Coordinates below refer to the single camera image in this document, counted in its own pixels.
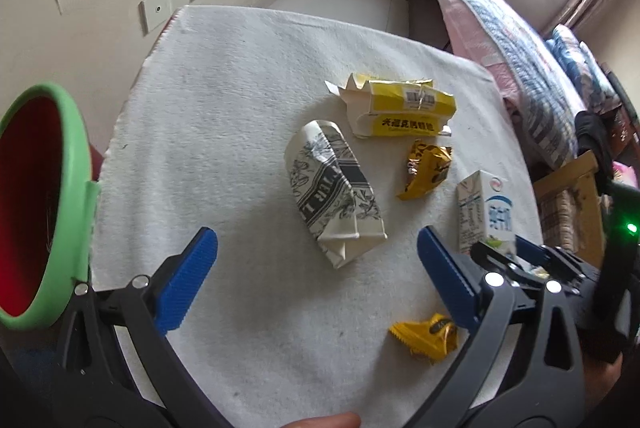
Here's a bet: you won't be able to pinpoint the dark wooden cabinet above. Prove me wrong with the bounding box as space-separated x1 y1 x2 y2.
600 63 640 159

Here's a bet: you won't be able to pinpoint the white round-port wall plate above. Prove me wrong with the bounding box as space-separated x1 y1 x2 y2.
139 0 171 34

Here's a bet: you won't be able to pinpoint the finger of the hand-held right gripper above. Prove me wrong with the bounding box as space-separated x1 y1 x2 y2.
514 235 599 290
470 239 547 290

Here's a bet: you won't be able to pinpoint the person's left hand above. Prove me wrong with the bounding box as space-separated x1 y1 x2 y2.
280 412 362 428

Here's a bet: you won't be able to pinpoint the yellow cardboard box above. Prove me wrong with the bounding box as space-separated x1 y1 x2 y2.
324 72 457 140

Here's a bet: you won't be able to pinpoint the white table cloth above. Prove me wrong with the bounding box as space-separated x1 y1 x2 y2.
90 5 543 428

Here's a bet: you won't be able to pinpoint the yellow and brown wrapper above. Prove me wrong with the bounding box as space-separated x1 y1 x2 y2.
396 139 453 201

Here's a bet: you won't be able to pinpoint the black-white printed paper bag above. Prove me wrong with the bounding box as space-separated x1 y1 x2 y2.
284 119 388 270

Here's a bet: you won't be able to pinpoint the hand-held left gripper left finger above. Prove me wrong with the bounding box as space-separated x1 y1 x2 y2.
52 227 236 428

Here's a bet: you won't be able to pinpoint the bed with pink sheet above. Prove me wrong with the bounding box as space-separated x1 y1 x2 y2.
417 0 588 169

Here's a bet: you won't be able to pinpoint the plain yellow wrapper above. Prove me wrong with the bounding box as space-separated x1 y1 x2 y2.
389 313 458 365

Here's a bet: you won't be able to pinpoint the folded blue patterned blankets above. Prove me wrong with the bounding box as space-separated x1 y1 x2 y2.
545 24 618 114

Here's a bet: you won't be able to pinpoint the black cloth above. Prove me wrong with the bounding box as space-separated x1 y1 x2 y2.
575 111 616 189

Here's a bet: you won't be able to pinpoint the green bin with red inside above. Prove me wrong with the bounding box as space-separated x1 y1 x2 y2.
0 82 101 333

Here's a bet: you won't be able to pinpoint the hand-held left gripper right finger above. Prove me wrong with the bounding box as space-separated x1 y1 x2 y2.
400 225 586 428

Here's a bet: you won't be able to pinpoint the blue checked quilt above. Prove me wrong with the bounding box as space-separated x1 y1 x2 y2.
432 0 588 169

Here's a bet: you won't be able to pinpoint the white milk carton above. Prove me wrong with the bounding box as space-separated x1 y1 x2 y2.
456 169 518 256

